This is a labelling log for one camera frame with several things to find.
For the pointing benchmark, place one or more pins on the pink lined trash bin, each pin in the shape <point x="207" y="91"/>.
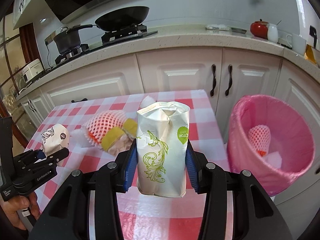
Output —
<point x="290" y="136"/>

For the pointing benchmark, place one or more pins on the white mug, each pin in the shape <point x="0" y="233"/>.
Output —
<point x="297" y="43"/>

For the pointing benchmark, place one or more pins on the large white foam cube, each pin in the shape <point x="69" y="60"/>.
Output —
<point x="274" y="159"/>

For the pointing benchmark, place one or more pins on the white green paper bag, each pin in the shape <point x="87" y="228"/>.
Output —
<point x="161" y="140"/>

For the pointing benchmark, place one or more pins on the red checked tablecloth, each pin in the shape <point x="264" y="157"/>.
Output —
<point x="142" y="216"/>

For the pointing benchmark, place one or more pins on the black cabinet handle right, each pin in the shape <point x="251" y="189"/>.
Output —
<point x="230" y="81"/>

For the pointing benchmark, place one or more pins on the white printed paper cup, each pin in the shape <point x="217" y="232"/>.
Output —
<point x="54" y="139"/>

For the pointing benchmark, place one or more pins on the black saucepan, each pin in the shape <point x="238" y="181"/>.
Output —
<point x="69" y="38"/>

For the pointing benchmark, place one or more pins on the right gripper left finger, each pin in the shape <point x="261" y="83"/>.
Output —
<point x="128" y="169"/>

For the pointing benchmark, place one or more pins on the black cabinet handle left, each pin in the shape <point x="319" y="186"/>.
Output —
<point x="212" y="91"/>

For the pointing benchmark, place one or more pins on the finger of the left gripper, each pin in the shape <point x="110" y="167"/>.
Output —
<point x="39" y="155"/>
<point x="56" y="158"/>

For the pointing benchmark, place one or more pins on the pink foam net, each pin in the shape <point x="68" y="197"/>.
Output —
<point x="260" y="138"/>
<point x="101" y="123"/>

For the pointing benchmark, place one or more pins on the left hand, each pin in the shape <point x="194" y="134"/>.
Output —
<point x="16" y="203"/>

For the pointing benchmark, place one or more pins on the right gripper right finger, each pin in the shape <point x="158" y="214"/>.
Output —
<point x="193" y="167"/>

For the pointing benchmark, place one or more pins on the black wok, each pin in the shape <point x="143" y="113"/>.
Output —
<point x="122" y="18"/>

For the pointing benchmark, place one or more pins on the red pot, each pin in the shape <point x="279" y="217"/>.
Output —
<point x="259" y="29"/>

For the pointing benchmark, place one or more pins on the white packet on counter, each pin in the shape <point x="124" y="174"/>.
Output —
<point x="218" y="27"/>

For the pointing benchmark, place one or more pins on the small dark dish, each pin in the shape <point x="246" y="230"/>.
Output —
<point x="238" y="30"/>

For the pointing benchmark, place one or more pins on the yellow sponge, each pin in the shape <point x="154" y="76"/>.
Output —
<point x="118" y="139"/>

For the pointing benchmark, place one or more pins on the oil bottle black cap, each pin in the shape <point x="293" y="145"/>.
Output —
<point x="311" y="52"/>

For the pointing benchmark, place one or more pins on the black gas stove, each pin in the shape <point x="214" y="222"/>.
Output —
<point x="108" y="39"/>

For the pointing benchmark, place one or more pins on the black cabinet handle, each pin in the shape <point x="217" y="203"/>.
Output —
<point x="230" y="81"/>
<point x="212" y="91"/>

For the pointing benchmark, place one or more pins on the white ceramic jar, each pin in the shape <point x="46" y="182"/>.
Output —
<point x="272" y="34"/>

